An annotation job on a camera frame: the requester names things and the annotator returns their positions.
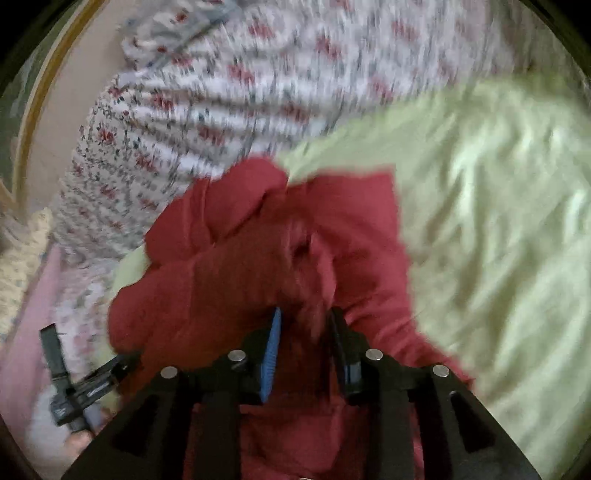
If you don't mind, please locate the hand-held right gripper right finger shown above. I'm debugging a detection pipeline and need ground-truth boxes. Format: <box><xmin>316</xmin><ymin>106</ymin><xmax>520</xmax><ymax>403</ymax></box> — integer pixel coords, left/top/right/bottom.
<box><xmin>329</xmin><ymin>307</ymin><xmax>542</xmax><ymax>480</ymax></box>

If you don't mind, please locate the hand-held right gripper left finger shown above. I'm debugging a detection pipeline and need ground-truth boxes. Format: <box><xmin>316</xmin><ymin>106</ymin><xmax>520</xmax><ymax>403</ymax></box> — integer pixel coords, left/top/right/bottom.
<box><xmin>62</xmin><ymin>307</ymin><xmax>283</xmax><ymax>480</ymax></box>

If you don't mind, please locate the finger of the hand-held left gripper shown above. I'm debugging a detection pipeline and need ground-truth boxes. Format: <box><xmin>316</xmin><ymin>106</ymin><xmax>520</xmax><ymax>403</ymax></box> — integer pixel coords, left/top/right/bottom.
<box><xmin>74</xmin><ymin>352</ymin><xmax>141</xmax><ymax>398</ymax></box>
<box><xmin>39</xmin><ymin>324</ymin><xmax>65</xmax><ymax>386</ymax></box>

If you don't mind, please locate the red quilted comforter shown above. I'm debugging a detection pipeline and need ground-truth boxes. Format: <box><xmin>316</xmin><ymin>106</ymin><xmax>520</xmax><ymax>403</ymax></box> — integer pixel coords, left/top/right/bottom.
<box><xmin>108</xmin><ymin>157</ymin><xmax>474</xmax><ymax>480</ymax></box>

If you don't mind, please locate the person's left hand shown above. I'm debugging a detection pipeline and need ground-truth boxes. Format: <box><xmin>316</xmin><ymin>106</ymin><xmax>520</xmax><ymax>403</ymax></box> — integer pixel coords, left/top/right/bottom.
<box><xmin>64</xmin><ymin>429</ymin><xmax>99</xmax><ymax>462</ymax></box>

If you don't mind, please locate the pink pillow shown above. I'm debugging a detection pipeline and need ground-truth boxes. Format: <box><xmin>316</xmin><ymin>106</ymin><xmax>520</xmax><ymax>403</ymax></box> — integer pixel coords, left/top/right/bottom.
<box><xmin>0</xmin><ymin>244</ymin><xmax>70</xmax><ymax>439</ymax></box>

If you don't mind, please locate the pastel floral pillow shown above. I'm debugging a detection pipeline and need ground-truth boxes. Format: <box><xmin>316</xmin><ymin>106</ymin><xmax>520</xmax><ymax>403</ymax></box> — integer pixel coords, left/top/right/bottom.
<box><xmin>55</xmin><ymin>265</ymin><xmax>123</xmax><ymax>374</ymax></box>

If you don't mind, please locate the yellow floral pillow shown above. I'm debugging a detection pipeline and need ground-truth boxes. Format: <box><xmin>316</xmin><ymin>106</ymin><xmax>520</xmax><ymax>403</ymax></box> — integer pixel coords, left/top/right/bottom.
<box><xmin>0</xmin><ymin>208</ymin><xmax>55</xmax><ymax>335</ymax></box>

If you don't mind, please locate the light green bed sheet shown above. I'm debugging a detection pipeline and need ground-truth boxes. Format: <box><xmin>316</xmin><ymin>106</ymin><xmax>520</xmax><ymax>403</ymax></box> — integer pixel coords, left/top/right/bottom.
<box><xmin>92</xmin><ymin>74</ymin><xmax>591</xmax><ymax>480</ymax></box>

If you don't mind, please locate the white red-flowered blanket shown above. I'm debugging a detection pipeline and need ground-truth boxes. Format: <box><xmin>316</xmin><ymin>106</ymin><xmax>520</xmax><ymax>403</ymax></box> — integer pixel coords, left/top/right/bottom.
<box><xmin>51</xmin><ymin>0</ymin><xmax>568</xmax><ymax>271</ymax></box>

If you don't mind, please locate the wooden frame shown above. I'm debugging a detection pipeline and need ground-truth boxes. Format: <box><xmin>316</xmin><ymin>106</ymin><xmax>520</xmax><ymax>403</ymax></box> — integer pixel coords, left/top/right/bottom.
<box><xmin>9</xmin><ymin>0</ymin><xmax>109</xmax><ymax>210</ymax></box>

